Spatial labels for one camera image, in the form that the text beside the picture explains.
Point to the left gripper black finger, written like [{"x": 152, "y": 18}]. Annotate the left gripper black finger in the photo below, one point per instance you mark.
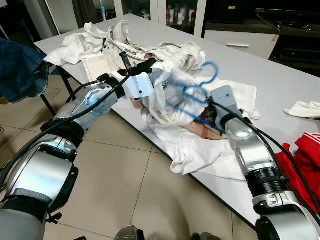
[{"x": 144, "y": 65}]

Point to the blue plastic hanger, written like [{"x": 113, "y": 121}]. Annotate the blue plastic hanger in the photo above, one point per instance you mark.
[{"x": 205, "y": 121}]

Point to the white printed t-shirt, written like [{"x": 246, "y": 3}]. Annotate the white printed t-shirt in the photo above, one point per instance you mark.
[{"x": 195, "y": 150}]

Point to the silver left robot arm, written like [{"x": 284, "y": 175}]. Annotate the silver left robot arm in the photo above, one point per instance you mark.
[{"x": 75, "y": 115}]

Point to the white glass door cabinet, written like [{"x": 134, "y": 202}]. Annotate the white glass door cabinet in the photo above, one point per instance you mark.
[{"x": 160, "y": 12}]

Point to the white crumpled jacket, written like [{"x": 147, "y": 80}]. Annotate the white crumpled jacket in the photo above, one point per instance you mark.
[{"x": 70, "y": 50}]

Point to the black table leg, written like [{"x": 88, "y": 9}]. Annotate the black table leg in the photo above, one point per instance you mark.
[{"x": 67, "y": 85}]

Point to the white drawer unit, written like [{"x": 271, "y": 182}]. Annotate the white drawer unit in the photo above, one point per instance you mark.
[{"x": 240, "y": 45}]

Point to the small white cloth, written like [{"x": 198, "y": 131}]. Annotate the small white cloth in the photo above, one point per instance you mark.
[{"x": 305, "y": 110}]

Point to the black TV stand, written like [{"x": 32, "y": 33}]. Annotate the black TV stand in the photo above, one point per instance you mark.
[{"x": 280, "y": 25}]

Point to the red shorts white stripes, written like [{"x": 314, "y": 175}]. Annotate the red shorts white stripes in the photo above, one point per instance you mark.
[{"x": 305, "y": 165}]

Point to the grey robot right foot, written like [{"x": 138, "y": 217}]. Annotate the grey robot right foot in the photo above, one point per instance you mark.
[{"x": 206, "y": 236}]

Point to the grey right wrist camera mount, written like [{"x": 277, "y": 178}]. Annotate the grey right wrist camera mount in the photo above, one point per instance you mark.
[{"x": 225, "y": 100}]

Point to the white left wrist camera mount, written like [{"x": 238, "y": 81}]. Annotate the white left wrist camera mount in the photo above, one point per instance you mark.
[{"x": 139, "y": 86}]

